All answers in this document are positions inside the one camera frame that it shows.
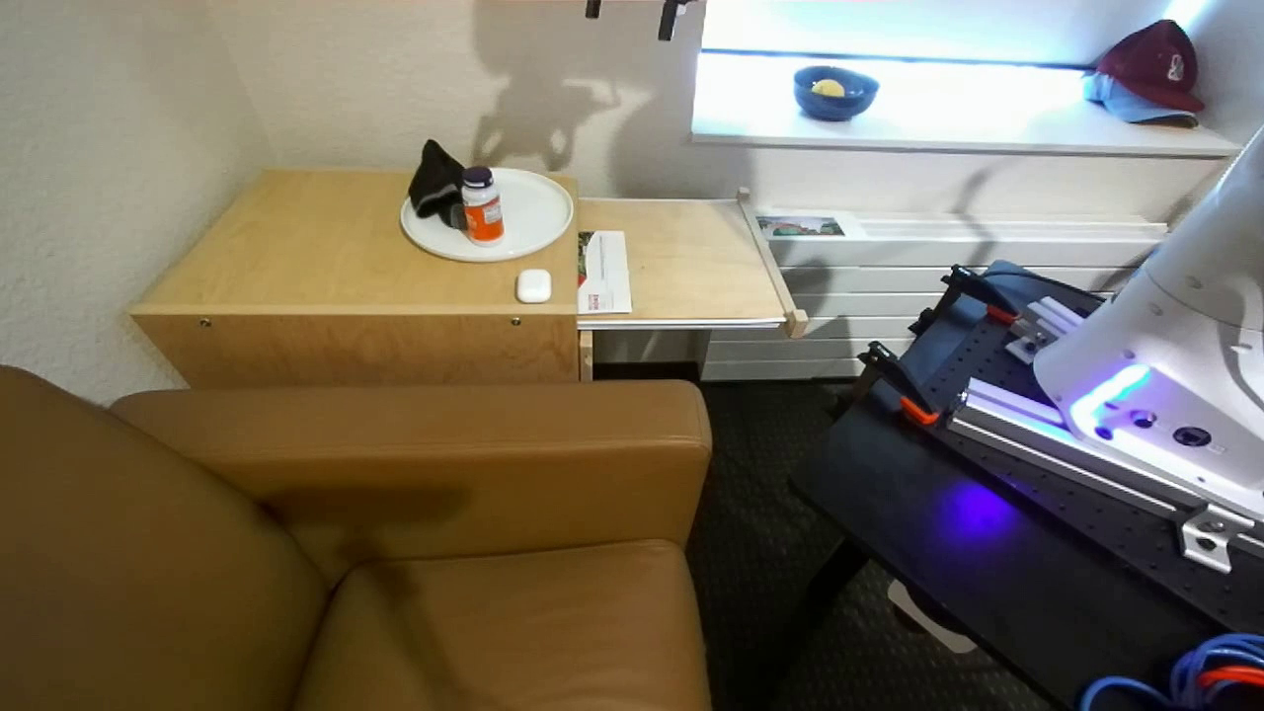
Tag dark blue bowl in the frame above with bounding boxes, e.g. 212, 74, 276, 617
791, 61, 879, 127

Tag aluminium profile rail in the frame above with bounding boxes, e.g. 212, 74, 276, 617
945, 376, 1264, 566

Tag white scrap on floor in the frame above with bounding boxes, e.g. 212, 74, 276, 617
883, 576, 981, 660

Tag tan leather armchair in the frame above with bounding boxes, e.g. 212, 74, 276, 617
0, 364, 715, 711

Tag black robot mount table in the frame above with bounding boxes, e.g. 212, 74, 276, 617
785, 380, 1264, 711

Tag white window sill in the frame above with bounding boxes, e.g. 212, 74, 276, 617
689, 45, 1239, 160

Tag white radiator heater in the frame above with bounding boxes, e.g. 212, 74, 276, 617
587, 207, 1176, 386

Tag black sock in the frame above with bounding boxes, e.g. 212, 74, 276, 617
404, 134, 471, 228

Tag blue cable coil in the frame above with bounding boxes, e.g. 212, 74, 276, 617
1077, 626, 1264, 711

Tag pull-out wooden shelf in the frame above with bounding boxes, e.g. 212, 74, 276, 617
574, 189, 814, 344

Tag orange black clamp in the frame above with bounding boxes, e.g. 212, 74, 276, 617
857, 339, 947, 433
935, 264, 1043, 332

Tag light wooden side cabinet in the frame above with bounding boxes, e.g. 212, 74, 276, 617
128, 167, 591, 390

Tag metal corner bracket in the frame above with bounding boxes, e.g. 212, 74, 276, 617
1176, 510, 1239, 576

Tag white profile pieces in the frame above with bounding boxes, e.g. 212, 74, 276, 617
1003, 290, 1091, 371

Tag white paper pamphlet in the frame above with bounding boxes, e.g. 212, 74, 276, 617
574, 228, 636, 319

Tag red baseball cap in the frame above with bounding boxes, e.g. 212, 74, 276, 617
1087, 14, 1207, 128

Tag orange pill bottle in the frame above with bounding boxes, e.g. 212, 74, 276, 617
457, 160, 509, 246

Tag orange cable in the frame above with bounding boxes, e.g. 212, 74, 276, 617
1190, 663, 1264, 700

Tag white round plate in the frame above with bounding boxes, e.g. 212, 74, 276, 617
394, 167, 581, 264

